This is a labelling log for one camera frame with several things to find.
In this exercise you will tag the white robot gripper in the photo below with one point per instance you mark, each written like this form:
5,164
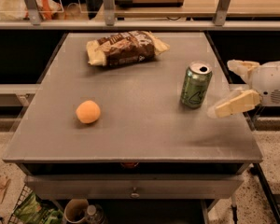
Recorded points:
272,81

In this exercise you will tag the green soda can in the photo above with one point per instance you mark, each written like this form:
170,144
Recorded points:
196,82

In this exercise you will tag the brown snack bag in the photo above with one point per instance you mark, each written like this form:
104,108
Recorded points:
125,48

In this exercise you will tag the red object in drawer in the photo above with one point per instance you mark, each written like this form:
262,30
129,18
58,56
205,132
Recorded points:
129,165

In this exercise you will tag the round metal drawer knob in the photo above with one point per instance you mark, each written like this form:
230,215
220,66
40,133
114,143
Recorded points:
134,194

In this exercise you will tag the orange fruit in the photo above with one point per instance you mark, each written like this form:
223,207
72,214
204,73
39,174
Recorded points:
88,112

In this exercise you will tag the clear plastic bottle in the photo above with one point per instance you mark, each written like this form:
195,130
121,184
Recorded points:
95,215

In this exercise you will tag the white paper cup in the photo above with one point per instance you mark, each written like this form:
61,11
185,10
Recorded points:
75,210

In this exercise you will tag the grey drawer front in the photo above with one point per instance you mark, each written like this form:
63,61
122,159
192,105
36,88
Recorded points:
57,187

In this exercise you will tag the orange white bag behind glass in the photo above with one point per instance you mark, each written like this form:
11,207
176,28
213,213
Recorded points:
16,10

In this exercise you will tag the green chip bag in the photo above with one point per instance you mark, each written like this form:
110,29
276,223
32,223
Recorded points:
35,211

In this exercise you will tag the wire basket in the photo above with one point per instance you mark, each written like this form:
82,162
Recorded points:
23,195

